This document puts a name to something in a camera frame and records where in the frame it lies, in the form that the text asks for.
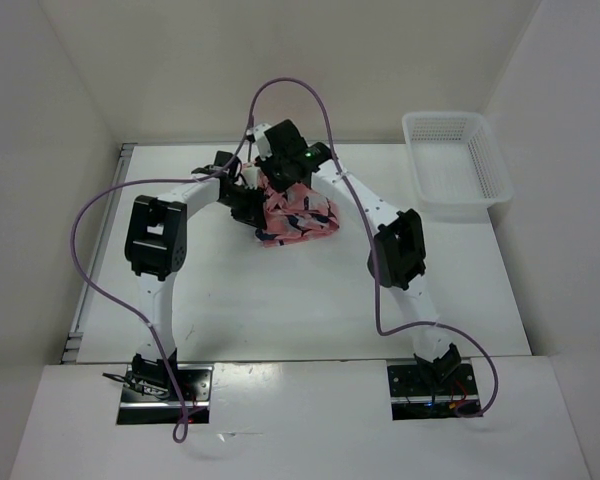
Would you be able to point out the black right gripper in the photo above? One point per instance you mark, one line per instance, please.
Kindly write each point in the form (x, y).
(264, 166)

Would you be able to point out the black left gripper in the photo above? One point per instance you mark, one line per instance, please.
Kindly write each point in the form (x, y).
(254, 212)

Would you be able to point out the pink shark print shorts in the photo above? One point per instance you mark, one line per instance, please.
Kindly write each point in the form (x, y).
(297, 215)

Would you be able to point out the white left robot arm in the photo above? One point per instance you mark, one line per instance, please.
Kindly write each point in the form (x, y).
(156, 247)

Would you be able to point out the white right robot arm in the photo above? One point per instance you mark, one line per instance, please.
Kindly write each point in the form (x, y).
(397, 254)

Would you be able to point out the white plastic mesh basket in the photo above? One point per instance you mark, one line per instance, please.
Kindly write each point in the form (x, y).
(456, 163)

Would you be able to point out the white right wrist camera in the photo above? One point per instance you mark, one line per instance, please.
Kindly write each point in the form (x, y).
(257, 135)

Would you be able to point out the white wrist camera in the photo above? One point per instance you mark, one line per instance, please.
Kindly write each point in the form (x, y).
(257, 135)
(250, 176)

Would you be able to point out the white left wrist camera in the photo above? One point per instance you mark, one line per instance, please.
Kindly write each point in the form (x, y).
(250, 176)

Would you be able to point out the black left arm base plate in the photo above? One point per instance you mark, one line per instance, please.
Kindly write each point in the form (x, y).
(144, 404)

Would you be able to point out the aluminium table edge rail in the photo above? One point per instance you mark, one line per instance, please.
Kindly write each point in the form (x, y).
(76, 332)

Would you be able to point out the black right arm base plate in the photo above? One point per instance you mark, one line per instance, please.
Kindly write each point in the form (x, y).
(412, 399)

